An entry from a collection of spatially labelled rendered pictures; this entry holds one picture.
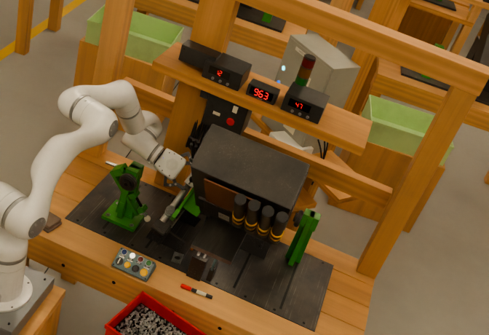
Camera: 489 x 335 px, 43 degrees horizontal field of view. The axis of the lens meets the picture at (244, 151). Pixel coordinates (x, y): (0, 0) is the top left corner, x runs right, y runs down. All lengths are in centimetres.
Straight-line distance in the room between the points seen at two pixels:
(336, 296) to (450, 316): 179
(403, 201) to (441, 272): 211
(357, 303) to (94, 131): 136
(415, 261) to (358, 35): 260
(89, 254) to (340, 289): 107
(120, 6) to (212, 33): 40
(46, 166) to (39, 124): 272
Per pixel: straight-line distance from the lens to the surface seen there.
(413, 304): 430
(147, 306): 239
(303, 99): 238
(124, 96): 214
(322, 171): 270
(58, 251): 254
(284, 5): 236
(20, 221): 199
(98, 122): 201
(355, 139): 241
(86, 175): 288
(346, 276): 281
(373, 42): 234
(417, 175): 255
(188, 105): 264
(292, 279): 264
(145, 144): 245
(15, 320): 224
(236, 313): 242
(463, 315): 446
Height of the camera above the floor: 266
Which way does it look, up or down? 32 degrees down
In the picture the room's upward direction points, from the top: 19 degrees clockwise
